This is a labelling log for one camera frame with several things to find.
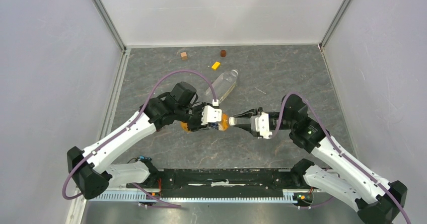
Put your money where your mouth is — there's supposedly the small white bottle cap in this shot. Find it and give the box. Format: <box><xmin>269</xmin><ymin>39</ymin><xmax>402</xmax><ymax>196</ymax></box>
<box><xmin>228</xmin><ymin>117</ymin><xmax>237</xmax><ymax>126</ymax></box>

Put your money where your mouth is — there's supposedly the orange tea bottle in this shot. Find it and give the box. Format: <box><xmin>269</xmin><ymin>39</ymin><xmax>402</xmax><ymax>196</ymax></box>
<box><xmin>180</xmin><ymin>113</ymin><xmax>230</xmax><ymax>132</ymax></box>

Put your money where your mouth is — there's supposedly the clear plastic bottle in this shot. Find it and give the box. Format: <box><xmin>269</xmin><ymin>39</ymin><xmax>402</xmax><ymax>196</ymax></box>
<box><xmin>212</xmin><ymin>69</ymin><xmax>238</xmax><ymax>103</ymax></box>

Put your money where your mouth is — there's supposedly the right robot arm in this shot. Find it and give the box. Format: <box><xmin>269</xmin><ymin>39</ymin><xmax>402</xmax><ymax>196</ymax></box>
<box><xmin>229</xmin><ymin>92</ymin><xmax>410</xmax><ymax>223</ymax></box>

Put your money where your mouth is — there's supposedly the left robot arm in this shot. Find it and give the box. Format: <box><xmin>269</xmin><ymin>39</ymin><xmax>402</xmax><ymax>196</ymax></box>
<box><xmin>62</xmin><ymin>82</ymin><xmax>222</xmax><ymax>200</ymax></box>

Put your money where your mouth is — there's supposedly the yellow block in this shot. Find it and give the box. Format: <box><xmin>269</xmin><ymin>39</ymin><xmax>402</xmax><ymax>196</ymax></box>
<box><xmin>211</xmin><ymin>61</ymin><xmax>221</xmax><ymax>70</ymax></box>

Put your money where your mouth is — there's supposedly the tan wooden cube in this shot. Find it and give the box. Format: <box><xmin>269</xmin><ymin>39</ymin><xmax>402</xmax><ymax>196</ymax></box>
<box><xmin>180</xmin><ymin>52</ymin><xmax>188</xmax><ymax>60</ymax></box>

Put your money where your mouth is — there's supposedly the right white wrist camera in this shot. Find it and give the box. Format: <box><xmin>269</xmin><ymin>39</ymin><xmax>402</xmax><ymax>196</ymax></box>
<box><xmin>250</xmin><ymin>112</ymin><xmax>272</xmax><ymax>139</ymax></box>

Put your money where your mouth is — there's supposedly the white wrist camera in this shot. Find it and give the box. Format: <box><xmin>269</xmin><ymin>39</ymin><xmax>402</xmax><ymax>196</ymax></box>
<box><xmin>250</xmin><ymin>112</ymin><xmax>272</xmax><ymax>139</ymax></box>
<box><xmin>201</xmin><ymin>105</ymin><xmax>223</xmax><ymax>125</ymax></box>

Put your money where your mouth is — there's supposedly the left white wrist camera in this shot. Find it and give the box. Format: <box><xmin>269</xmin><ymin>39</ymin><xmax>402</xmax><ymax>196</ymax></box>
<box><xmin>201</xmin><ymin>105</ymin><xmax>223</xmax><ymax>125</ymax></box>

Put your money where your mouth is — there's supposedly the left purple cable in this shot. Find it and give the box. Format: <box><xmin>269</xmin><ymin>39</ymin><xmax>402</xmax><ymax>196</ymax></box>
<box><xmin>62</xmin><ymin>69</ymin><xmax>219</xmax><ymax>201</ymax></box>

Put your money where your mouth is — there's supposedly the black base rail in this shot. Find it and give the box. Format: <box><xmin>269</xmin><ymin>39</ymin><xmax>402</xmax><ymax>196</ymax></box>
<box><xmin>141</xmin><ymin>169</ymin><xmax>310</xmax><ymax>198</ymax></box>

